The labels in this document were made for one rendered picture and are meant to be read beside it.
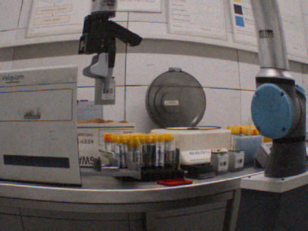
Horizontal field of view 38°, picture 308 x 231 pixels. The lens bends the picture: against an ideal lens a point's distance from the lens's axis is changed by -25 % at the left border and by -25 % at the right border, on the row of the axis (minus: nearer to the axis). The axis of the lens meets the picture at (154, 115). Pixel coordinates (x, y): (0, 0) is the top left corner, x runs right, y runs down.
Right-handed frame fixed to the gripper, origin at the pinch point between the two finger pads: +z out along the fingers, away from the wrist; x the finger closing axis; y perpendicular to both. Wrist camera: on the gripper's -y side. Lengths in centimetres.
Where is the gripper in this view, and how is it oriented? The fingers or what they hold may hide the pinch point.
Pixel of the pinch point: (104, 85)
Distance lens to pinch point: 138.4
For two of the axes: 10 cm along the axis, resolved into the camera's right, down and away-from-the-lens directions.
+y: -9.0, 0.1, -4.3
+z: 0.0, 10.0, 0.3
